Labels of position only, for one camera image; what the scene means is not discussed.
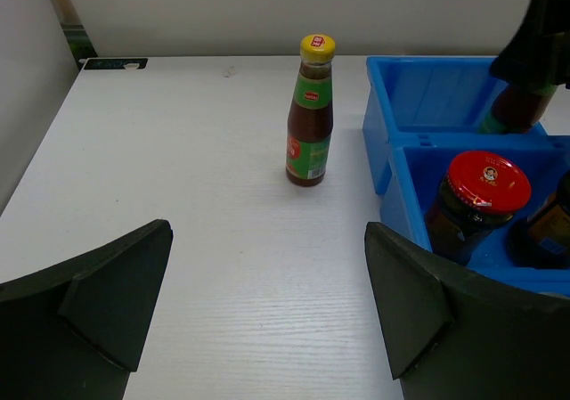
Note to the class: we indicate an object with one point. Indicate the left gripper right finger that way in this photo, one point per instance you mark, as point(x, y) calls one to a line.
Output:
point(451, 333)

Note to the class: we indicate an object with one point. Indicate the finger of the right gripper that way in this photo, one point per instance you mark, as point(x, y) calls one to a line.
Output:
point(538, 54)

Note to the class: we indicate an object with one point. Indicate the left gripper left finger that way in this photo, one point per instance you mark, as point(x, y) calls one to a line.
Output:
point(76, 330)

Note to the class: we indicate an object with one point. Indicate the red-lid chili jar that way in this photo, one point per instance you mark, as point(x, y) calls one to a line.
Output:
point(541, 240)
point(480, 192)

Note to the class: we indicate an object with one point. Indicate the blue three-compartment plastic bin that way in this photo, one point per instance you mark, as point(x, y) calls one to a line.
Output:
point(424, 111)

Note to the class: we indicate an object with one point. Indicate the left black corner label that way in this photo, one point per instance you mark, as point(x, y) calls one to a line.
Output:
point(114, 63)

